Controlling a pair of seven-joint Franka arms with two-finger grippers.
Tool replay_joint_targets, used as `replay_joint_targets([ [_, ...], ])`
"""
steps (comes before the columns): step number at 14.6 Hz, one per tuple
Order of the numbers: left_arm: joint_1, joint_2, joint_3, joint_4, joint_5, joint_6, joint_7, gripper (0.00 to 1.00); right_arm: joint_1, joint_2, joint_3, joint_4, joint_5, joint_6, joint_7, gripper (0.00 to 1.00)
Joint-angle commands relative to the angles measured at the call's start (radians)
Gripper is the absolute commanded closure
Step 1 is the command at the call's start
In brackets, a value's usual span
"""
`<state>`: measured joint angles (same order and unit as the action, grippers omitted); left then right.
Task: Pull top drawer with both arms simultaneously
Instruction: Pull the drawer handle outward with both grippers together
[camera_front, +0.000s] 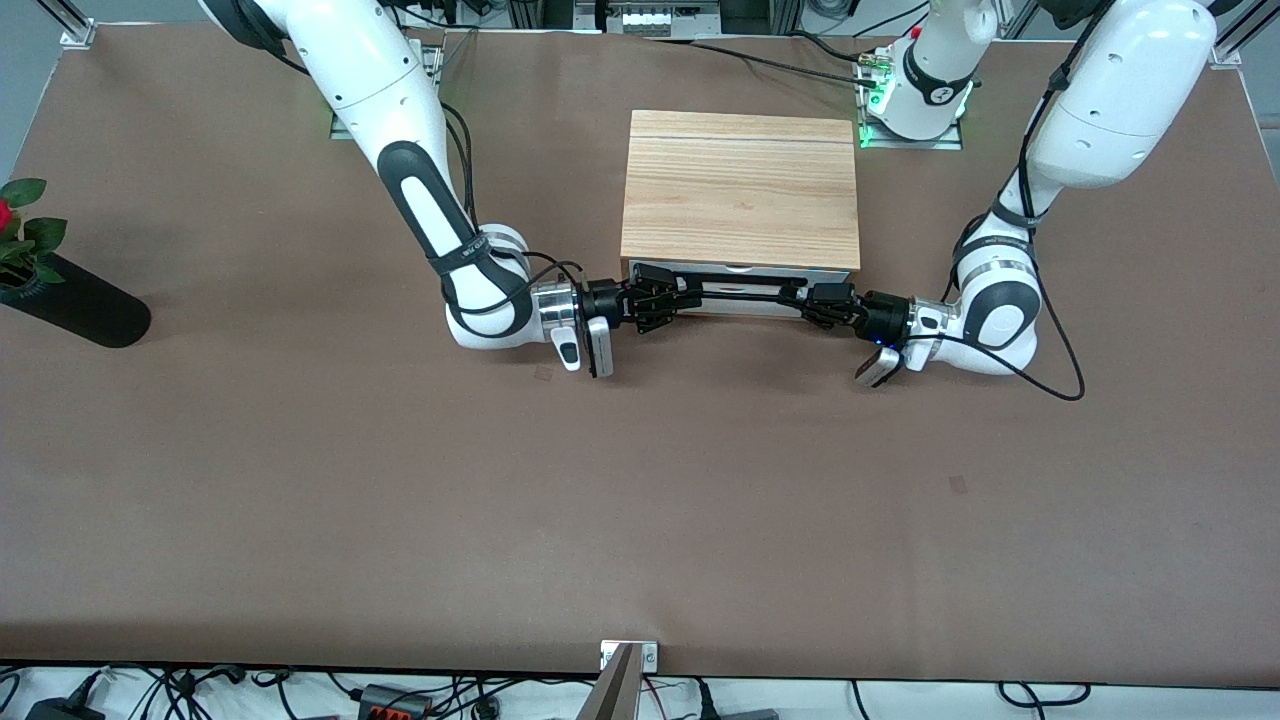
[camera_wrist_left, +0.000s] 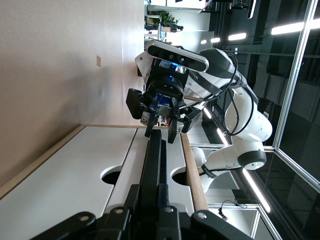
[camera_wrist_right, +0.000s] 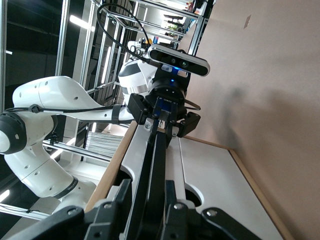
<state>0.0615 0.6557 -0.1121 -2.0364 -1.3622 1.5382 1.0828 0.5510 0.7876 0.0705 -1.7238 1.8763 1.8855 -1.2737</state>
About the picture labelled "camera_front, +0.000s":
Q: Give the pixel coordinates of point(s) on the white plain drawer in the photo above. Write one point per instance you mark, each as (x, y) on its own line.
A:
(745, 309)

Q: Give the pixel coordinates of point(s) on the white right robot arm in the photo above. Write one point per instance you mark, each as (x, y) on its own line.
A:
(370, 70)

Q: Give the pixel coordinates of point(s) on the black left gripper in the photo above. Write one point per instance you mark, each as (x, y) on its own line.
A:
(884, 315)

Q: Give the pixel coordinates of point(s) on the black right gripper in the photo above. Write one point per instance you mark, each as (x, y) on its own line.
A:
(603, 300)

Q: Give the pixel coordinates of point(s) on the grey control box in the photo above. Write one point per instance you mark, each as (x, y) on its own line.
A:
(650, 18)

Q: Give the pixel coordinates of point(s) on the brown camera mount pole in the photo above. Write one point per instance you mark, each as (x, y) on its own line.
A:
(615, 695)

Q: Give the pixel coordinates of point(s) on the black vase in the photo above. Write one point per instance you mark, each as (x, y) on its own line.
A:
(85, 310)

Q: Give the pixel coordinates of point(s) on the aluminium frame corner post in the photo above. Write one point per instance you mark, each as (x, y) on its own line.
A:
(75, 32)
(1228, 50)

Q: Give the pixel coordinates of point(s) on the red rose with leaves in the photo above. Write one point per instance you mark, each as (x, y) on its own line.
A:
(22, 192)

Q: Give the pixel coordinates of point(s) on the light wooden drawer cabinet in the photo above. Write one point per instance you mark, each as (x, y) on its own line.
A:
(740, 190)

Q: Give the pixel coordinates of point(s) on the black orange power adapter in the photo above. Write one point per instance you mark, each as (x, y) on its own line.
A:
(395, 703)

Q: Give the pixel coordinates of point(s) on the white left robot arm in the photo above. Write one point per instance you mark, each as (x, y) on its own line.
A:
(1110, 90)

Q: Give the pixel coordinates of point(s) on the black power brick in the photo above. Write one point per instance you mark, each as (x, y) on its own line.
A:
(60, 711)

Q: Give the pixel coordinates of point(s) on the small metal bracket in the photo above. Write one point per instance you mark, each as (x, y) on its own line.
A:
(650, 655)

